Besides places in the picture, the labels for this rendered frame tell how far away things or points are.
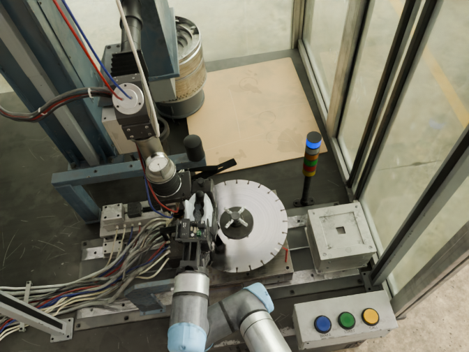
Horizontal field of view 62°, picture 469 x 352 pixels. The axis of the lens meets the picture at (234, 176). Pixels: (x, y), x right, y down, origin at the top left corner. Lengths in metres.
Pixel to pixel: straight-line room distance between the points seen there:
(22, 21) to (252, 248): 0.95
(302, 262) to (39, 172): 1.18
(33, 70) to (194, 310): 0.92
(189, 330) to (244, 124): 1.13
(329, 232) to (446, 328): 1.12
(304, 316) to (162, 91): 0.79
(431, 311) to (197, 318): 1.66
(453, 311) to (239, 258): 1.39
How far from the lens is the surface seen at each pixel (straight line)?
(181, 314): 0.83
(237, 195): 1.33
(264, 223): 1.28
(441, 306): 2.34
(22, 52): 1.37
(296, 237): 1.47
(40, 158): 1.94
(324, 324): 1.23
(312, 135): 1.21
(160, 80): 1.19
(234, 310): 0.92
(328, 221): 1.35
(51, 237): 1.70
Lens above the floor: 2.10
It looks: 57 degrees down
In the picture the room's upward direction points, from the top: 8 degrees counter-clockwise
